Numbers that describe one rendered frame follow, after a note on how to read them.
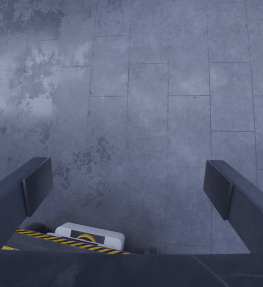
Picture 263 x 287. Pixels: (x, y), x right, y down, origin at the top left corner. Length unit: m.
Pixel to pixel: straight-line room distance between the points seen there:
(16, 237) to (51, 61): 0.83
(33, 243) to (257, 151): 0.89
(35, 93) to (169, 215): 0.87
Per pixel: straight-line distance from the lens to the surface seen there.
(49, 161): 0.16
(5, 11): 1.53
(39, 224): 0.95
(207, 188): 0.16
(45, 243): 0.68
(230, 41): 1.13
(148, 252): 0.82
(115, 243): 0.81
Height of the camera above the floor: 0.88
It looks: 79 degrees down
